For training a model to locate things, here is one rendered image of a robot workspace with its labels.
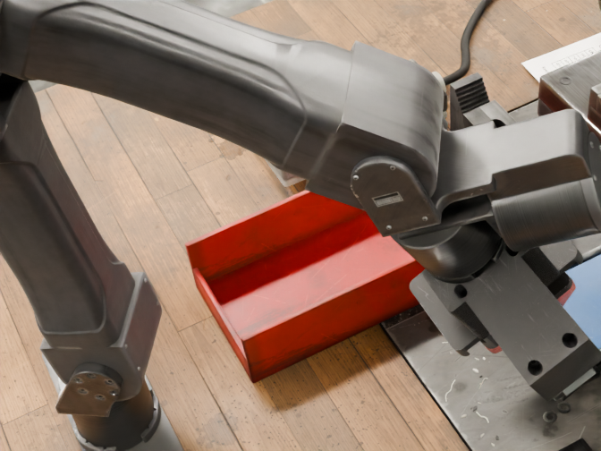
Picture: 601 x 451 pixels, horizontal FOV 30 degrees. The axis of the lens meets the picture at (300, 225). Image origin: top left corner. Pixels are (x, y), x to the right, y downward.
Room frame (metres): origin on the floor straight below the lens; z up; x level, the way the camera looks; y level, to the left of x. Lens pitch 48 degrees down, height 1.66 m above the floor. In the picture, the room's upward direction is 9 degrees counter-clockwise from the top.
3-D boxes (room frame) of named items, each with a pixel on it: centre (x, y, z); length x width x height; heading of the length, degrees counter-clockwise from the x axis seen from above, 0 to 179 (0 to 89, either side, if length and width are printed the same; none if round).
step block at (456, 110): (0.73, -0.18, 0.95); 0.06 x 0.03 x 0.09; 20
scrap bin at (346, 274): (0.63, -0.04, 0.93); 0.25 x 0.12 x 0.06; 110
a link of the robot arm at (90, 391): (0.51, 0.16, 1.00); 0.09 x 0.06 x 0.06; 165
